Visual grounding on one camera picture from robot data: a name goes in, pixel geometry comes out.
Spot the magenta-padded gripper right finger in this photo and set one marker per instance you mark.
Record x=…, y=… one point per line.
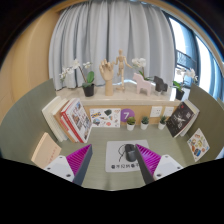
x=166, y=166

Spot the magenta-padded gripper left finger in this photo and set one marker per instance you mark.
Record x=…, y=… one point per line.
x=60, y=166

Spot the white printed mouse pad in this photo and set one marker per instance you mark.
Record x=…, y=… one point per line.
x=115, y=156

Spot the beige paper booklet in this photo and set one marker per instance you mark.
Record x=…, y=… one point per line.
x=45, y=151

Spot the colourful sticker card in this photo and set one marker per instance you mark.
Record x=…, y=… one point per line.
x=198, y=145

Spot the small potted succulent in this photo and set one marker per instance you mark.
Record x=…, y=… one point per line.
x=161, y=125
x=130, y=126
x=144, y=126

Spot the black cover book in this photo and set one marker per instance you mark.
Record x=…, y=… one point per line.
x=180, y=120

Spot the red and white magazine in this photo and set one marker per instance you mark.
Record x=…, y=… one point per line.
x=78, y=120

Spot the cream books stack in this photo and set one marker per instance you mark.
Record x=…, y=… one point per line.
x=53, y=116

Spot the white books stack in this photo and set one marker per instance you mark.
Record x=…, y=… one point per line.
x=195, y=111

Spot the green partition panel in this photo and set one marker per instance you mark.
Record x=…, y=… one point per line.
x=208, y=110
x=23, y=116

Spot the purple round number sign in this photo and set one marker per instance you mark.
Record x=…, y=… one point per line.
x=126, y=114

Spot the white sticker sheet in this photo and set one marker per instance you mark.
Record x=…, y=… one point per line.
x=105, y=117

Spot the white orchid in black pot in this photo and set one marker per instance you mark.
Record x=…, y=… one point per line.
x=139, y=62
x=88, y=90
x=180, y=95

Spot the light wooden back shelf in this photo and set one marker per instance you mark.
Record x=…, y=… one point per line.
x=126, y=98

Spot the black wooden horse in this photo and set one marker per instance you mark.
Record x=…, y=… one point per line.
x=161, y=85

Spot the pink wooden horse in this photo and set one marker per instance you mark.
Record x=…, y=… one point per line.
x=143, y=85

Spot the wooden hand model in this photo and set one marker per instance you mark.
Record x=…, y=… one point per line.
x=107, y=75

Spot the dark framed window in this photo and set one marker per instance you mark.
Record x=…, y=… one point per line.
x=203, y=60

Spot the wooden artist mannequin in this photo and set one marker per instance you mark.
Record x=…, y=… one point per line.
x=121, y=63

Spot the grey curtain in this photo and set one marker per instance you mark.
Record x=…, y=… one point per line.
x=106, y=30

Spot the white wall socket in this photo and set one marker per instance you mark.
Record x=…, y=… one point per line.
x=168, y=111
x=156, y=111

